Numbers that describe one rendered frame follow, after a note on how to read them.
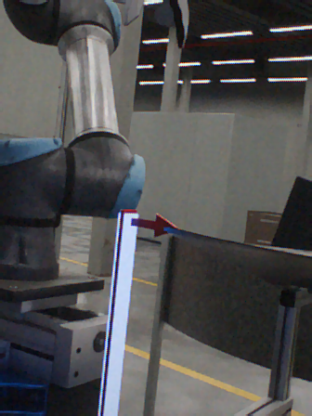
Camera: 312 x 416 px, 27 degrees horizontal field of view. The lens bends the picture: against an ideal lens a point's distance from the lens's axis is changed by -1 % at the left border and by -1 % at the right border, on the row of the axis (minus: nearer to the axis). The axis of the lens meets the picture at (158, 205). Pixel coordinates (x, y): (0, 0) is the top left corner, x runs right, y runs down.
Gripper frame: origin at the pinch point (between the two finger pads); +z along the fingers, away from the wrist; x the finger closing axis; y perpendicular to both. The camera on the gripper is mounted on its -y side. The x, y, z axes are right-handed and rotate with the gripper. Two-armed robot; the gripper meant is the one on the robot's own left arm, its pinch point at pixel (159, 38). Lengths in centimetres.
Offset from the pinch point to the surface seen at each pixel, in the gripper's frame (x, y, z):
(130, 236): 25.0, -16.2, 26.5
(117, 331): 25.6, -16.2, 36.5
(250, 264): 20.1, -27.7, 27.8
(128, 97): -507, 379, -59
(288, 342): -26, -16, 46
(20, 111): -100, 128, 2
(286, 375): -27, -16, 52
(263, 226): -600, 241, 68
